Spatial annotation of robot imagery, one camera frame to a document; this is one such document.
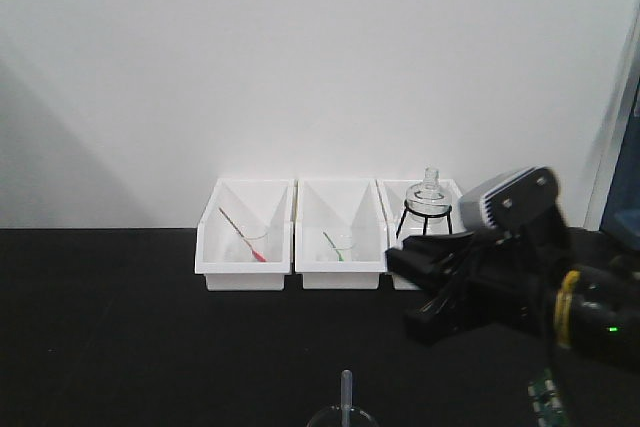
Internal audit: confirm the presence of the green tipped pipette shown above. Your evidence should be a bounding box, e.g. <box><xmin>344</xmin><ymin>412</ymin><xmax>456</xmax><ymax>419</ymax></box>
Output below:
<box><xmin>322</xmin><ymin>231</ymin><xmax>344</xmax><ymax>262</ymax></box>

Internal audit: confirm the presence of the middle white plastic bin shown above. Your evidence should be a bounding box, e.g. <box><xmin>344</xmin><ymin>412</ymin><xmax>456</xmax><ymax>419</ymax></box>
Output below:
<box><xmin>294</xmin><ymin>178</ymin><xmax>388</xmax><ymax>290</ymax></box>

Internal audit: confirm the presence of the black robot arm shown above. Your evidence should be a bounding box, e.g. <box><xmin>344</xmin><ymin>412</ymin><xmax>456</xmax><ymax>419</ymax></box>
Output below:
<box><xmin>385</xmin><ymin>209</ymin><xmax>639</xmax><ymax>373</ymax></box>

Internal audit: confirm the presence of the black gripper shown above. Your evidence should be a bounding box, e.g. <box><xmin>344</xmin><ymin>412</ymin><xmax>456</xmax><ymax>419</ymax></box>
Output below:
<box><xmin>385</xmin><ymin>207</ymin><xmax>573</xmax><ymax>345</ymax></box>

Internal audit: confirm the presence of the left white plastic bin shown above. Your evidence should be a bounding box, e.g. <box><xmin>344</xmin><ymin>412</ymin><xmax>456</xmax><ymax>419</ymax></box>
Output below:
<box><xmin>194</xmin><ymin>178</ymin><xmax>295</xmax><ymax>291</ymax></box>

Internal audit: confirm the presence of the red tipped pipette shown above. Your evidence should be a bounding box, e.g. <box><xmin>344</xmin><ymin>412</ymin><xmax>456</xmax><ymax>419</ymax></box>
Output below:
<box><xmin>218</xmin><ymin>207</ymin><xmax>267</xmax><ymax>263</ymax></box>

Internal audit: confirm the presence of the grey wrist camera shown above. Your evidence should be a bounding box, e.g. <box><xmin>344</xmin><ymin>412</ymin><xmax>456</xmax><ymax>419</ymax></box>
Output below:
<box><xmin>458</xmin><ymin>167</ymin><xmax>560</xmax><ymax>232</ymax></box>

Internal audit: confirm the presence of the glass alcohol lamp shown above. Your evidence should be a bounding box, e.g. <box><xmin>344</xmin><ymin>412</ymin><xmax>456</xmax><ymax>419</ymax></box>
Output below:
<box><xmin>405</xmin><ymin>167</ymin><xmax>451</xmax><ymax>216</ymax></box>

